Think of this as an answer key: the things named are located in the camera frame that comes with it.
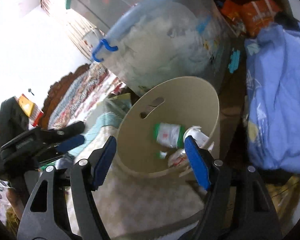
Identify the yellow red wall calendar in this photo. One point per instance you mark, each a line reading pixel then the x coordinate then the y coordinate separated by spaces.
pixel 32 111

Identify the dark wooden headboard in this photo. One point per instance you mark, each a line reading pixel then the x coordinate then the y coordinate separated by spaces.
pixel 57 92

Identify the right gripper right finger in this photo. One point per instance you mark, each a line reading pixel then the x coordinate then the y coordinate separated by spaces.
pixel 238 205

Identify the beige zigzag blanket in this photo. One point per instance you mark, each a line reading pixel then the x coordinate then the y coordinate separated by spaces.
pixel 132 208

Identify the orange snack packages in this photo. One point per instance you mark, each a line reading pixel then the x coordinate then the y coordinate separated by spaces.
pixel 250 18

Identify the clear blue-lid storage box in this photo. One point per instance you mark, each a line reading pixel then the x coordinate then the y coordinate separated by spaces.
pixel 158 40

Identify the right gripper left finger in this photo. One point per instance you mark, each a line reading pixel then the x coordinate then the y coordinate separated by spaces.
pixel 46 215

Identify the green white bottle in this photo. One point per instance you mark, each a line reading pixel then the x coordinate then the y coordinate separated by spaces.
pixel 169 135

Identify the blue plastic bag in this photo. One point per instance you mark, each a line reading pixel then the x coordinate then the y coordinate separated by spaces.
pixel 273 90

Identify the beige trash bin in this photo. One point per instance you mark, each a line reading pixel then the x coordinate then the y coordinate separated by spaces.
pixel 188 101

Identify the floral quilt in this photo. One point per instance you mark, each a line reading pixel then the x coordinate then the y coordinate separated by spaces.
pixel 85 92

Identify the person left hand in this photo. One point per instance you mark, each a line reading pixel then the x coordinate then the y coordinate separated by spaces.
pixel 15 202

